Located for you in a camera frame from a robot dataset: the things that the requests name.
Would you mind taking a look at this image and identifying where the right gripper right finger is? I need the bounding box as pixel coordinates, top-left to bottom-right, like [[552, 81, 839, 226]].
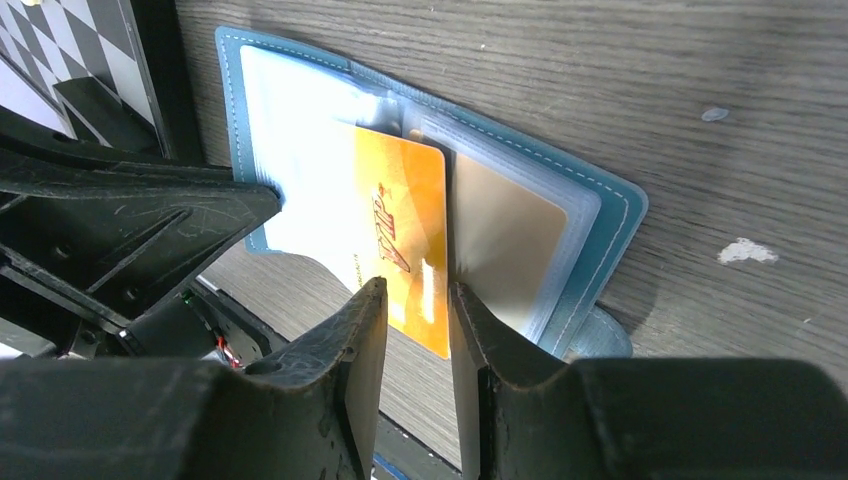
[[450, 283, 847, 479]]

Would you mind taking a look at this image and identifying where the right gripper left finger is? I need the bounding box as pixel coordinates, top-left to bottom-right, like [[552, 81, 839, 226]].
[[1, 277, 388, 479]]

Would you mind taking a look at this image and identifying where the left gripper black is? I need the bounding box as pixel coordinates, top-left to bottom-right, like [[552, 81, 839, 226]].
[[1, 107, 280, 361]]

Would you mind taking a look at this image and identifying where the blue card holder wallet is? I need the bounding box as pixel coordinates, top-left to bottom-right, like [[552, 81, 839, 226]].
[[215, 26, 649, 358]]

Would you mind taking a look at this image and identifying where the gold credit card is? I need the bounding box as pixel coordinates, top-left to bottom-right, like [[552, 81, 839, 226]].
[[407, 129, 570, 333]]

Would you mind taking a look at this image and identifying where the orange VIP credit card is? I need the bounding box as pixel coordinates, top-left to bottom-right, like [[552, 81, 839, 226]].
[[331, 125, 450, 359]]

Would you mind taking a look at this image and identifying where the black white chessboard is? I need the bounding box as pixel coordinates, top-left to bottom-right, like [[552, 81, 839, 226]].
[[1, 1, 205, 164]]

